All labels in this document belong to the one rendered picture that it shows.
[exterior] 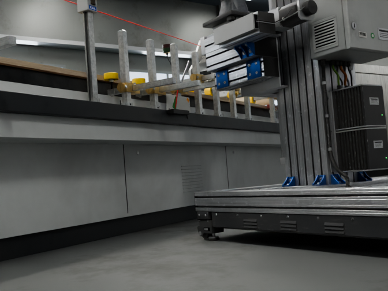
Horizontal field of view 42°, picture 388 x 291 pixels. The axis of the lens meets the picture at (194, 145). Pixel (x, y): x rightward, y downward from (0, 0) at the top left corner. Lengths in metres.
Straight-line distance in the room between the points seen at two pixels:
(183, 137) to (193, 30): 6.60
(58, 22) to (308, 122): 6.51
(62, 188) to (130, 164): 0.56
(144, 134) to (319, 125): 1.03
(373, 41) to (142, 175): 1.58
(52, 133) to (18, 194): 0.33
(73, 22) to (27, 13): 0.72
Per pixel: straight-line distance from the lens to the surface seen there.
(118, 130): 2.67
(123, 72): 2.77
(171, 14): 9.48
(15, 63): 2.50
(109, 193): 2.89
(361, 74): 10.52
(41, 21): 8.35
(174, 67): 3.19
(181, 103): 3.15
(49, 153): 2.59
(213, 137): 3.50
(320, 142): 2.26
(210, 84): 3.08
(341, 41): 2.16
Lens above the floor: 0.32
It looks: 3 degrees up
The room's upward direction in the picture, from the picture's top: 4 degrees counter-clockwise
